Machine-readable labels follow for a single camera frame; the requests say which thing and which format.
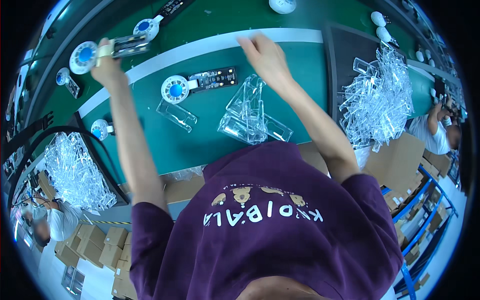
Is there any large heap of clear cases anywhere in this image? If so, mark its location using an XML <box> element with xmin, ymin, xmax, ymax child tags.
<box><xmin>44</xmin><ymin>131</ymin><xmax>118</xmax><ymax>212</ymax></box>
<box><xmin>339</xmin><ymin>41</ymin><xmax>415</xmax><ymax>153</ymax></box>

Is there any person's left hand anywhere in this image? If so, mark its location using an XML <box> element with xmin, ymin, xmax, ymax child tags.
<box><xmin>91</xmin><ymin>37</ymin><xmax>129</xmax><ymax>89</ymax></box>

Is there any small pile of clear cases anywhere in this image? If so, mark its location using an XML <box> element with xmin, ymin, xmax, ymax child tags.
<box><xmin>217</xmin><ymin>73</ymin><xmax>294</xmax><ymax>146</ymax></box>

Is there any person's body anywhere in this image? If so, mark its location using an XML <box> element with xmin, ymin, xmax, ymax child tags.
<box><xmin>129</xmin><ymin>140</ymin><xmax>404</xmax><ymax>300</ymax></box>

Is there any blue rack with cartons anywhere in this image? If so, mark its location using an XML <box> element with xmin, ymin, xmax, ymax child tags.
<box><xmin>382</xmin><ymin>149</ymin><xmax>460</xmax><ymax>298</ymax></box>

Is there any person's right hand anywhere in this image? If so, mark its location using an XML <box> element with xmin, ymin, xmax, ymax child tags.
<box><xmin>237</xmin><ymin>32</ymin><xmax>296</xmax><ymax>91</ymax></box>

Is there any stack of brown cartons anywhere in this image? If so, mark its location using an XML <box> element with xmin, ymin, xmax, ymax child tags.
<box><xmin>54</xmin><ymin>223</ymin><xmax>138</xmax><ymax>300</ymax></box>

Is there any white fan with circuit board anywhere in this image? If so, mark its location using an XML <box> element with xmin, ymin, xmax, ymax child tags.
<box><xmin>133</xmin><ymin>0</ymin><xmax>196</xmax><ymax>41</ymax></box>
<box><xmin>161</xmin><ymin>67</ymin><xmax>238</xmax><ymax>105</ymax></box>
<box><xmin>90</xmin><ymin>119</ymin><xmax>115</xmax><ymax>142</ymax></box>
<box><xmin>69</xmin><ymin>33</ymin><xmax>151</xmax><ymax>75</ymax></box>
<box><xmin>55</xmin><ymin>67</ymin><xmax>81</xmax><ymax>100</ymax></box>

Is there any large brown cardboard box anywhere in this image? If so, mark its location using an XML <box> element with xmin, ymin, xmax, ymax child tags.
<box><xmin>365</xmin><ymin>131</ymin><xmax>427</xmax><ymax>194</ymax></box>

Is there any clear plastic case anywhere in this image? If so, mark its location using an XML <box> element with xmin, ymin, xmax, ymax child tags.
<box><xmin>156</xmin><ymin>98</ymin><xmax>198</xmax><ymax>133</ymax></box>

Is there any black tray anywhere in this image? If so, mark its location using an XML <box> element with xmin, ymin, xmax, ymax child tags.
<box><xmin>324</xmin><ymin>22</ymin><xmax>410</xmax><ymax>130</ymax></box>
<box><xmin>40</xmin><ymin>112</ymin><xmax>131</xmax><ymax>208</ymax></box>

